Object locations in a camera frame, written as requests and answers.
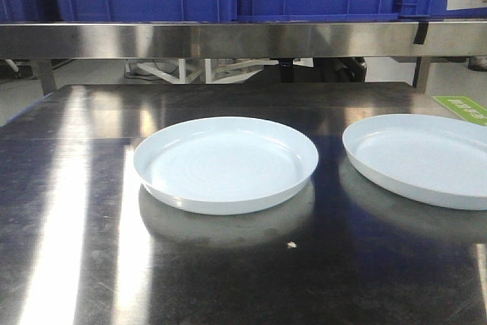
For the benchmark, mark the white round plate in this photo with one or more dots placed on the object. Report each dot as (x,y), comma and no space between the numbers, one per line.
(431,159)
(225,165)

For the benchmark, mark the black tape strip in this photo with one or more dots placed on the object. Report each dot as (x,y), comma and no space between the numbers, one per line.
(421,32)

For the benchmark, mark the green floor sign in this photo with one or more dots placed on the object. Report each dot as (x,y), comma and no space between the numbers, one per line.
(465,108)

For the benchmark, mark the white metal frame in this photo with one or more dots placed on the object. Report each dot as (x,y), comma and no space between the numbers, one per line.
(196,71)

